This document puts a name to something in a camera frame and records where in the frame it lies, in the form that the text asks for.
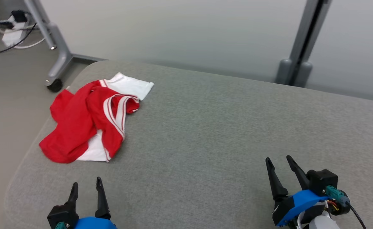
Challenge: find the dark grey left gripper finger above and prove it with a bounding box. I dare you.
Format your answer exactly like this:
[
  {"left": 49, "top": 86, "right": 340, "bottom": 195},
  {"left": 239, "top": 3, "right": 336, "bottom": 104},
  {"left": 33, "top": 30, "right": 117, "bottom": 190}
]
[
  {"left": 95, "top": 177, "right": 111, "bottom": 220},
  {"left": 68, "top": 182, "right": 79, "bottom": 212}
]

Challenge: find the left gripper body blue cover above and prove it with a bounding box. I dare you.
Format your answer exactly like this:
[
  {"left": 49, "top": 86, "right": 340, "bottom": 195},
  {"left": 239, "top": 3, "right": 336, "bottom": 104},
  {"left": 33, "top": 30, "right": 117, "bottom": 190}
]
[{"left": 74, "top": 217, "right": 117, "bottom": 229}]

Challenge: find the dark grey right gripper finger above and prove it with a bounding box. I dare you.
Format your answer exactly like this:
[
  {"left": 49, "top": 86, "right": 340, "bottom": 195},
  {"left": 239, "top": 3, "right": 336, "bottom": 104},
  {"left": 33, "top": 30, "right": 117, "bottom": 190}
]
[
  {"left": 265, "top": 157, "right": 289, "bottom": 201},
  {"left": 286, "top": 155, "right": 311, "bottom": 191}
]

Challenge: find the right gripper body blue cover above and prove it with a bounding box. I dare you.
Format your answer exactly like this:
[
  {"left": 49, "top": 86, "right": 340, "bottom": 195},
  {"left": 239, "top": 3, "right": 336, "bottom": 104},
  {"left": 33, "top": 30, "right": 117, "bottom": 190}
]
[{"left": 272, "top": 190, "right": 329, "bottom": 229}]

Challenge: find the red white basketball jersey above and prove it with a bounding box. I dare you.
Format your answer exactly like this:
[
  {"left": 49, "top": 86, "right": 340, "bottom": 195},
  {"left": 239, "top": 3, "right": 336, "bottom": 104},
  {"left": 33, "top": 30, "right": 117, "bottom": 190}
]
[{"left": 39, "top": 72, "right": 155, "bottom": 164}]

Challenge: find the black caster wheel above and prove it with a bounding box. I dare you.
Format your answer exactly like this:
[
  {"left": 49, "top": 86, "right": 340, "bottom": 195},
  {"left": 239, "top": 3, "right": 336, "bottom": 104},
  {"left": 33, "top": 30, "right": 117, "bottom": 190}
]
[{"left": 46, "top": 78, "right": 63, "bottom": 93}]

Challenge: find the grey metal desk leg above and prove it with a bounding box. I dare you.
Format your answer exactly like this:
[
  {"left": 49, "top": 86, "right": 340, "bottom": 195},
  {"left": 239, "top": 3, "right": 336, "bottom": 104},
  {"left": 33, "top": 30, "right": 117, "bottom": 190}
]
[{"left": 23, "top": 0, "right": 108, "bottom": 86}]

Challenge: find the black power adapter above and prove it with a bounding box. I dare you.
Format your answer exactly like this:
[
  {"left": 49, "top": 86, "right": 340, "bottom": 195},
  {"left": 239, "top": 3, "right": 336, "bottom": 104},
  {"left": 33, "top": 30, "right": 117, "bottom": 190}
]
[{"left": 10, "top": 10, "right": 28, "bottom": 23}]

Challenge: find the teal right camera connector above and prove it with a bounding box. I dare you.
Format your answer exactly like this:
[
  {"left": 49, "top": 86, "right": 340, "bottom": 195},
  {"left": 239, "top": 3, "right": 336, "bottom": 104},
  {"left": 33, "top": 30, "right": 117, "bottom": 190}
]
[{"left": 325, "top": 186, "right": 350, "bottom": 206}]

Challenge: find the black right camera cable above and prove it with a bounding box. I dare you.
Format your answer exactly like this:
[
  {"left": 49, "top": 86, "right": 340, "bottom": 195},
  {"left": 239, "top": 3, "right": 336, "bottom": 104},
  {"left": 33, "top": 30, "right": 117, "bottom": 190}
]
[{"left": 348, "top": 203, "right": 367, "bottom": 229}]

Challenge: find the grey partition post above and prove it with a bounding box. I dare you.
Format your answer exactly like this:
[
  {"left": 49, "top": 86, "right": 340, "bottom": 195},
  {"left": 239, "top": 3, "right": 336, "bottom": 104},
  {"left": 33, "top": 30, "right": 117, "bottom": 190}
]
[{"left": 275, "top": 0, "right": 332, "bottom": 88}]

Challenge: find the white power strip with cables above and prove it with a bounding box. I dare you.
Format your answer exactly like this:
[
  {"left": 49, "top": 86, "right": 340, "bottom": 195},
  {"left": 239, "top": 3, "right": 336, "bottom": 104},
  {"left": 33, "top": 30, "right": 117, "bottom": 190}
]
[{"left": 0, "top": 22, "right": 38, "bottom": 54}]

